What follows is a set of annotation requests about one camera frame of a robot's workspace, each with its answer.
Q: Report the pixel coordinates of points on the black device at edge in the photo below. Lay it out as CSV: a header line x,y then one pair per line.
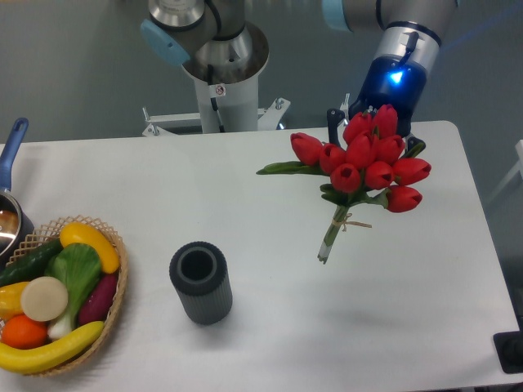
x,y
508,346

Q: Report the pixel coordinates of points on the orange fruit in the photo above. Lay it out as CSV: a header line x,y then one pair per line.
x,y
21,332

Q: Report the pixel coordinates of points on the dark grey ribbed vase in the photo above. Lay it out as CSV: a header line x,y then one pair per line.
x,y
199,273

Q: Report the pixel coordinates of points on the purple sweet potato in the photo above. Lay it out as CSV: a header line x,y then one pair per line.
x,y
97,305

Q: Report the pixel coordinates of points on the green bok choy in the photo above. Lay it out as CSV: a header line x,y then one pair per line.
x,y
78,267

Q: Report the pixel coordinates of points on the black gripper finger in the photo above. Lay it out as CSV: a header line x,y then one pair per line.
x,y
335,117
413,147

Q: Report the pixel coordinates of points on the beige round disc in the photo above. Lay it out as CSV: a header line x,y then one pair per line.
x,y
44,299

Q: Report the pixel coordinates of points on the white object at right edge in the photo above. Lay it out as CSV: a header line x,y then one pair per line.
x,y
514,172

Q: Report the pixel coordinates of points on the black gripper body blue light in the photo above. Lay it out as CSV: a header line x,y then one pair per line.
x,y
390,83

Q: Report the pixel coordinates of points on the woven wicker basket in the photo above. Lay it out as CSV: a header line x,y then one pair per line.
x,y
50,231

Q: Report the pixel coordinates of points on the blue handled saucepan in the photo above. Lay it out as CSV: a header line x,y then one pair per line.
x,y
15,225

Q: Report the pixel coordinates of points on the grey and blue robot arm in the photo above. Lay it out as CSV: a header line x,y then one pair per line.
x,y
224,55

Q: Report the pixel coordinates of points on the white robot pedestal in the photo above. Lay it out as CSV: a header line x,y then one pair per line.
x,y
222,107

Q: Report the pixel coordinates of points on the yellow bell pepper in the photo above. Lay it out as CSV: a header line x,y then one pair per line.
x,y
10,300

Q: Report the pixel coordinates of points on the yellow banana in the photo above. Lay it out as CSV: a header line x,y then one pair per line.
x,y
49,356

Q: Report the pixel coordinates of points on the red tulip bouquet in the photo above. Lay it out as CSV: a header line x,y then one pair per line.
x,y
367,168

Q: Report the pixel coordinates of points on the green cucumber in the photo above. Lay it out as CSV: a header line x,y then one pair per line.
x,y
31,265

